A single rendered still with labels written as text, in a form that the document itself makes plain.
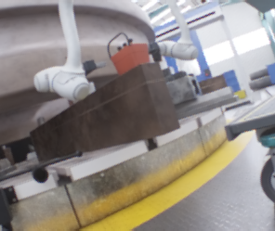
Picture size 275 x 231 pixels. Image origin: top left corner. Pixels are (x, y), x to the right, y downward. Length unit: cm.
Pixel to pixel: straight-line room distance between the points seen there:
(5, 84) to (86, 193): 95
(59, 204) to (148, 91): 70
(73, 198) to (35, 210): 19
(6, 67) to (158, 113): 111
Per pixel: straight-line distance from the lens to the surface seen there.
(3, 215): 106
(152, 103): 128
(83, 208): 130
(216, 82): 369
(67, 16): 113
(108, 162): 130
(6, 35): 213
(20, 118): 638
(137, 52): 137
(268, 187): 88
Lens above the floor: 41
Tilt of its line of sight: 2 degrees up
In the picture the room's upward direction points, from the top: 18 degrees counter-clockwise
